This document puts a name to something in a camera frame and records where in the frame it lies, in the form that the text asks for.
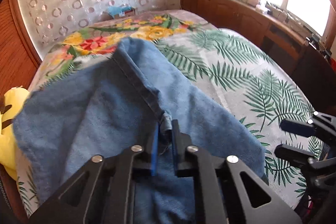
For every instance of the blue item at bed head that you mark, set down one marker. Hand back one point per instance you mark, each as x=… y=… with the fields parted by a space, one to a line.
x=119 y=12

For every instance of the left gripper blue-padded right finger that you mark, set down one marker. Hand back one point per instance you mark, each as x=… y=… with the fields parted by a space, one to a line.
x=193 y=161

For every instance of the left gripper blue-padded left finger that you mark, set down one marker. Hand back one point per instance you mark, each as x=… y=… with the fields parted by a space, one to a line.
x=133 y=163

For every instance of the palm leaf print blanket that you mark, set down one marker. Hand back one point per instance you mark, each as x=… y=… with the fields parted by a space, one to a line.
x=242 y=79

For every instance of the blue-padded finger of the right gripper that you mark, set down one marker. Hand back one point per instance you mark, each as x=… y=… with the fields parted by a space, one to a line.
x=297 y=128
x=295 y=156

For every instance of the blue denim jeans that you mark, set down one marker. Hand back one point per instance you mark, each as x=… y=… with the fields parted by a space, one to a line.
x=115 y=104

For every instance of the long wooden side cabinet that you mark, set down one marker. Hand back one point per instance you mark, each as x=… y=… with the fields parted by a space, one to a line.
x=305 y=65

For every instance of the yellow plush toy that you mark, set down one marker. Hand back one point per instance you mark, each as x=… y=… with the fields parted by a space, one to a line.
x=11 y=104

